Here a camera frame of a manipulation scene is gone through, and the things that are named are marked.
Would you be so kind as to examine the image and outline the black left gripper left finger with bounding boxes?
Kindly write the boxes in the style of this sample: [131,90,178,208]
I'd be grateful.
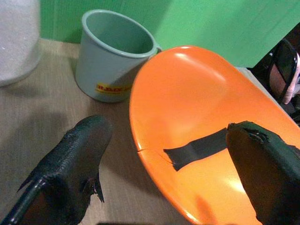
[0,114,113,225]

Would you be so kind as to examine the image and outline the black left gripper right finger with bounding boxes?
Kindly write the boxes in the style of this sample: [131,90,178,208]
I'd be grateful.
[163,120,300,225]

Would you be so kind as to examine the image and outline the orange plastic plate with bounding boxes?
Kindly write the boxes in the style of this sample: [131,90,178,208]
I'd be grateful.
[129,45,300,225]

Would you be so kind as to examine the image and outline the black sunglasses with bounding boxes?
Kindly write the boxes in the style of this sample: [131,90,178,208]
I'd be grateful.
[269,38,300,105]

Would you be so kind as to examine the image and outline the pale green enamel mug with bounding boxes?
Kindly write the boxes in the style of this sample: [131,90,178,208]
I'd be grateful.
[75,9,163,104]

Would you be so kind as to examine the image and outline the white round container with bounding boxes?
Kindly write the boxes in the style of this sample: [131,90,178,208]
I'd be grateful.
[0,0,41,87]

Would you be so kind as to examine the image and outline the green board panel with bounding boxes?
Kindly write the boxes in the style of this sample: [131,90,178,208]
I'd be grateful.
[39,0,300,68]

